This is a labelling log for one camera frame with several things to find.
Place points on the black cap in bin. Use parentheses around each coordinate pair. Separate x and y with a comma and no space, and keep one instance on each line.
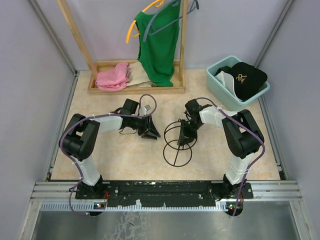
(225,69)

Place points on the black cap gold logo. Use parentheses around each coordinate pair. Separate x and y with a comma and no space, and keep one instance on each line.
(247,80)

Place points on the wooden clothes rack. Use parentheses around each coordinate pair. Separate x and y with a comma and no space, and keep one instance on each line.
(179,82)

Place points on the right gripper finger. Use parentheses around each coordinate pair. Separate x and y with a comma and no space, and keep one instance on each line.
(181,132)
(184,140)

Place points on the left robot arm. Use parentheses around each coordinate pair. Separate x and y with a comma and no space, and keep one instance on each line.
(79,138)

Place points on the aluminium rail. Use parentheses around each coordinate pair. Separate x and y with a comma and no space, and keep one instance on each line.
(60,196)

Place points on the black wire hat stand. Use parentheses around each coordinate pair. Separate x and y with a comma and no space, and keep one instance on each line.
(173,145)

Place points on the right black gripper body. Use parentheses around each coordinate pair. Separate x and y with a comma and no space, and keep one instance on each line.
(191,128)

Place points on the light blue plastic bin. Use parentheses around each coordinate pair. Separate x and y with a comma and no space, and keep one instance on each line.
(221,93)

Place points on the green tank top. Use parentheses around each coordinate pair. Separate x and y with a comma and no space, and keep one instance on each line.
(157,54)

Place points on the pink folded cloth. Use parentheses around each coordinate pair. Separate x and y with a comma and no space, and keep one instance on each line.
(114,79)

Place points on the beige folded cloth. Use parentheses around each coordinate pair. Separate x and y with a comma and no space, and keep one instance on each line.
(138,76)

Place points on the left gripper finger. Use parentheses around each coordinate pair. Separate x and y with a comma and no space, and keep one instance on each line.
(152,130)
(149,136)

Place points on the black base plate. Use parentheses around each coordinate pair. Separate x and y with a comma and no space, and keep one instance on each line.
(155,194)

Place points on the white cap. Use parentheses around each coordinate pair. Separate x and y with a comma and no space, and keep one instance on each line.
(228,81)

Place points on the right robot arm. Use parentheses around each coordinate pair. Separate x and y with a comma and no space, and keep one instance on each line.
(243,136)

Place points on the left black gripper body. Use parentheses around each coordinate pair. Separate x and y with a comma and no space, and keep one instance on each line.
(141,124)

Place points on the grey-blue clothes hanger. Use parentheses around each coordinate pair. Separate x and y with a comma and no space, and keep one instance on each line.
(163,18)

